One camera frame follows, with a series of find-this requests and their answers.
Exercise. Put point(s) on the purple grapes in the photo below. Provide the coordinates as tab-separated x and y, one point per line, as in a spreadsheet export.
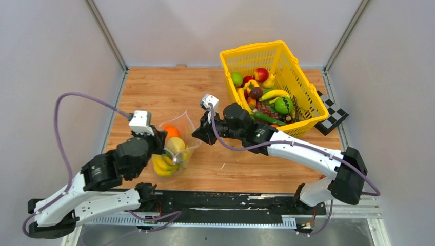
268	110

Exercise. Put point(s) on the orange fruit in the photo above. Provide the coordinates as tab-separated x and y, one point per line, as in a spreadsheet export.
172	132

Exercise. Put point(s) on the yellow plastic basket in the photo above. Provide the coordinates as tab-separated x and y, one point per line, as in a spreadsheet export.
277	58

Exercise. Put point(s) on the red apple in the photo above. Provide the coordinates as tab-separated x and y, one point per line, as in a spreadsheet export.
247	79
261	75

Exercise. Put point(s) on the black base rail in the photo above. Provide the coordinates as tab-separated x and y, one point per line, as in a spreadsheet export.
229	207

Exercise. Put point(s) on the clear zip top bag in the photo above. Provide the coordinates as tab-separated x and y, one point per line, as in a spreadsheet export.
186	127

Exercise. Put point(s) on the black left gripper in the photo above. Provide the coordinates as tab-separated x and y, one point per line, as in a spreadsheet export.
159	137

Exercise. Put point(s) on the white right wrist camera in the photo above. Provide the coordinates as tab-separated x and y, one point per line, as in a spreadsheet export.
210	104

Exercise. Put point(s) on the small watermelon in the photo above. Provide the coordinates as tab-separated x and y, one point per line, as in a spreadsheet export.
283	105

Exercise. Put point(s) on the yellow banana bunch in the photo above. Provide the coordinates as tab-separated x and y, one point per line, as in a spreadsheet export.
167	165

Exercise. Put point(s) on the checkerboard calibration board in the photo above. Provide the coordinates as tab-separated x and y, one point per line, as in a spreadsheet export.
336	115

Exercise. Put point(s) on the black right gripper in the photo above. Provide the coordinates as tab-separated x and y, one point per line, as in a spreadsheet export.
205	132

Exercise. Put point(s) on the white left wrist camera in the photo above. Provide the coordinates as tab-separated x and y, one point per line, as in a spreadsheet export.
140	123

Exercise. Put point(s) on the green cucumber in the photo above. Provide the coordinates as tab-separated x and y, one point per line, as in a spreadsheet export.
268	119

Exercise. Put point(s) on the yellow pear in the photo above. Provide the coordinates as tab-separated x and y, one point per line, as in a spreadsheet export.
269	83

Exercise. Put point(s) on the green apple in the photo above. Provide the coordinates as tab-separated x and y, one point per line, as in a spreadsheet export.
236	78

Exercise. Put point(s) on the beige lemon fruit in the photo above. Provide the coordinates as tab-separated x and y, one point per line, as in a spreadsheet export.
175	145

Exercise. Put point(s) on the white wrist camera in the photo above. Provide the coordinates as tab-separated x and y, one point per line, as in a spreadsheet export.
210	104
140	123

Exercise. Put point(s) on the dark purple passion fruit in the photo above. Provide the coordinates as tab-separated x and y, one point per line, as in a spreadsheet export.
256	93

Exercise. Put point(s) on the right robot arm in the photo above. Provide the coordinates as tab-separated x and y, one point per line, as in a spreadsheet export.
344	172

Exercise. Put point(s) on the small red peach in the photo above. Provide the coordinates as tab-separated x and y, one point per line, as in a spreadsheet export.
251	103

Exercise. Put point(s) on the yellow bell pepper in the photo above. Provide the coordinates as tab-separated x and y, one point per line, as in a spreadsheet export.
248	86

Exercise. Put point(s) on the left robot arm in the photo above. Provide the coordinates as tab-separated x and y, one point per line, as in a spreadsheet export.
76	204

